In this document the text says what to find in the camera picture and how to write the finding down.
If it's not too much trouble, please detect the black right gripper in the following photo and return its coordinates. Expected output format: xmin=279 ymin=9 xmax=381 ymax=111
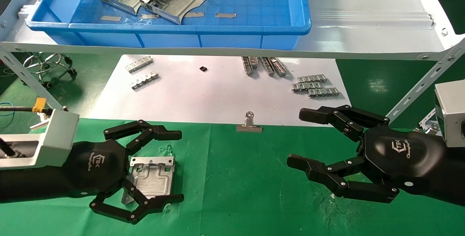
xmin=286 ymin=105 xmax=446 ymax=203

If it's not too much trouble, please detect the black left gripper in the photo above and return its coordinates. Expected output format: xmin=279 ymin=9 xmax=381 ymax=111
xmin=67 ymin=120 xmax=185 ymax=225

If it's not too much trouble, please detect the silver notched metal strip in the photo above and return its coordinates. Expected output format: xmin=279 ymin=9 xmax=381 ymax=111
xmin=308 ymin=88 xmax=340 ymax=98
xmin=291 ymin=82 xmax=325 ymax=93
xmin=125 ymin=56 xmax=154 ymax=74
xmin=297 ymin=75 xmax=328 ymax=84
xmin=131 ymin=71 xmax=160 ymax=91

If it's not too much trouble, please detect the silver binder clip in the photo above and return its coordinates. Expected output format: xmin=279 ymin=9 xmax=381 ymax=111
xmin=31 ymin=114 xmax=50 ymax=130
xmin=236 ymin=111 xmax=263 ymax=133

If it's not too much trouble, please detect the green cloth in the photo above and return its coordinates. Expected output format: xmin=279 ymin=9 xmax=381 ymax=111
xmin=0 ymin=116 xmax=465 ymax=236

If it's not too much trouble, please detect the white paper sheet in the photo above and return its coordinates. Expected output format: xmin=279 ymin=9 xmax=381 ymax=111
xmin=89 ymin=54 xmax=351 ymax=127

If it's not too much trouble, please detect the white metal shelf board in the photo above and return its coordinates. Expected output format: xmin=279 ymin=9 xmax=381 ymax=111
xmin=0 ymin=0 xmax=465 ymax=61

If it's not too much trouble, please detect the perforated grey shelf brace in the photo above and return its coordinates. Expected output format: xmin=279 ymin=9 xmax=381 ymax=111
xmin=0 ymin=45 xmax=70 ymax=118
xmin=386 ymin=38 xmax=465 ymax=120

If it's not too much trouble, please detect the blue plastic tray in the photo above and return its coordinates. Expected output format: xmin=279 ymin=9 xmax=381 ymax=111
xmin=26 ymin=0 xmax=312 ymax=50

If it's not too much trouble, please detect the white ribbed panel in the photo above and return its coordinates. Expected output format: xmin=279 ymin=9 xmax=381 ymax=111
xmin=304 ymin=0 xmax=435 ymax=30

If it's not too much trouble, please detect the chrome stool base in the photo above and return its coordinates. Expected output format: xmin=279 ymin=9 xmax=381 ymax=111
xmin=23 ymin=52 xmax=77 ymax=89

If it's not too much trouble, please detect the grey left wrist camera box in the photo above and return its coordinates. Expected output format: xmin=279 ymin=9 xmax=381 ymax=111
xmin=0 ymin=109 xmax=80 ymax=170

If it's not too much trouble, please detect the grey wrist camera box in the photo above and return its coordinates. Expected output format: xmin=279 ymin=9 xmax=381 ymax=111
xmin=0 ymin=109 xmax=80 ymax=170
xmin=434 ymin=80 xmax=465 ymax=148

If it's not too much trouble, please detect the silver metal bracket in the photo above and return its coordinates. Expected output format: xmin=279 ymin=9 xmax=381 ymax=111
xmin=418 ymin=109 xmax=442 ymax=136

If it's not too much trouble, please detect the black cable yellow connector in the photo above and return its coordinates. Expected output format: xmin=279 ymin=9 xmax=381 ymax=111
xmin=0 ymin=98 xmax=68 ymax=115

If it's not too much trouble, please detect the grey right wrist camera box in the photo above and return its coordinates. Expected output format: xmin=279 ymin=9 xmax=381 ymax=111
xmin=434 ymin=80 xmax=465 ymax=148

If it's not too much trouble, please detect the thin blue cable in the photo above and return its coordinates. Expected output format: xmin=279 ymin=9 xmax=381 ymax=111
xmin=0 ymin=101 xmax=15 ymax=124

